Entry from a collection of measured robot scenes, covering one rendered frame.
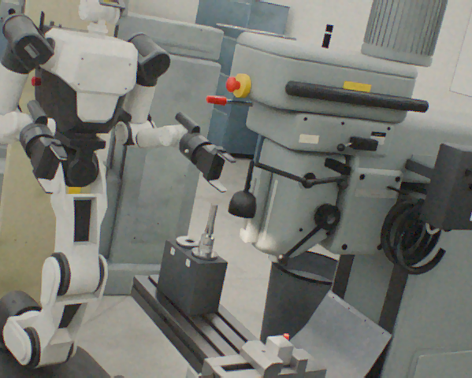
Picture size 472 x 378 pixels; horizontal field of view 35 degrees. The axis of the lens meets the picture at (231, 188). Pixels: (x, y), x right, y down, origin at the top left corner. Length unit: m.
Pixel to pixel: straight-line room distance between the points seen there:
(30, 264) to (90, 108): 1.57
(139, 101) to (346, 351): 1.07
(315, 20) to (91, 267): 7.11
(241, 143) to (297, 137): 7.65
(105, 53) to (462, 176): 1.11
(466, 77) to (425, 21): 5.26
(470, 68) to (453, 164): 5.43
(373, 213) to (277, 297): 2.06
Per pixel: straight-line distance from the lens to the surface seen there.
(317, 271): 4.44
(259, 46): 1.86
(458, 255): 2.31
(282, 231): 1.98
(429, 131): 2.17
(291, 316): 4.09
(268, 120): 1.96
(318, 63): 1.85
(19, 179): 3.59
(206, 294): 2.47
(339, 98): 1.86
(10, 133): 2.13
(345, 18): 8.78
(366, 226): 2.11
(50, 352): 2.65
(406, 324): 2.30
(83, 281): 2.43
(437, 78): 7.57
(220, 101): 1.97
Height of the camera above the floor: 1.97
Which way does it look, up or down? 14 degrees down
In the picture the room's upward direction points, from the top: 12 degrees clockwise
